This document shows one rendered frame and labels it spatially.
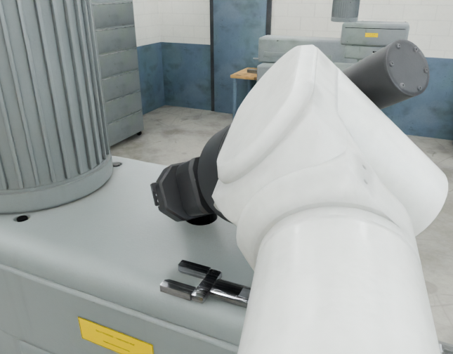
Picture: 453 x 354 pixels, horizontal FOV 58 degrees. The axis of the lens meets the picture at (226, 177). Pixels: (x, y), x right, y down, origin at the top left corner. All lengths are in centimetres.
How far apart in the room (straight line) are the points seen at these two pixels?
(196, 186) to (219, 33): 720
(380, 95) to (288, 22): 690
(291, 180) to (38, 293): 37
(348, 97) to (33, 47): 34
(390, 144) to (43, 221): 38
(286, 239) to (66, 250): 32
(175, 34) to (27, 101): 756
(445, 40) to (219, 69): 358
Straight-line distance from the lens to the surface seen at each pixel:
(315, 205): 16
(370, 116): 24
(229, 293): 35
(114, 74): 601
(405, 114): 708
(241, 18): 735
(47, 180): 52
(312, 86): 19
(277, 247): 15
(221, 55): 756
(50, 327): 51
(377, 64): 26
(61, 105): 50
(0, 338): 67
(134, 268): 40
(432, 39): 690
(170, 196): 39
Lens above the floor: 213
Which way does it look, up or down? 25 degrees down
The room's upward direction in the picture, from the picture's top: straight up
